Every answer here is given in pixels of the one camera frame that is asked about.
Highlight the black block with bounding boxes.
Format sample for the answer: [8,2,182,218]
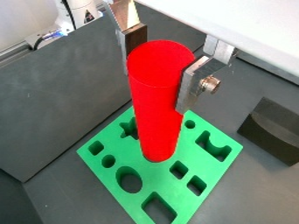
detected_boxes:
[238,97,299,166]

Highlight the green shape sorter board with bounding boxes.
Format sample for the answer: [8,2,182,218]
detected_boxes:
[77,109,242,224]

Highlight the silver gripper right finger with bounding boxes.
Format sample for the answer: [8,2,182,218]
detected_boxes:
[175,35,238,115]

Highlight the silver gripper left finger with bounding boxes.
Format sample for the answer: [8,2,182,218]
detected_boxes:
[103,0,147,74]

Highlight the red cylinder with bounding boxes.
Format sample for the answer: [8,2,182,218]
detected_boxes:
[126,40,195,162]

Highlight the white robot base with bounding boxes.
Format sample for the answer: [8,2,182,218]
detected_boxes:
[25,0,103,51]

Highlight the dark grey panel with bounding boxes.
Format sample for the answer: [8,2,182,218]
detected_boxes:
[0,17,130,182]

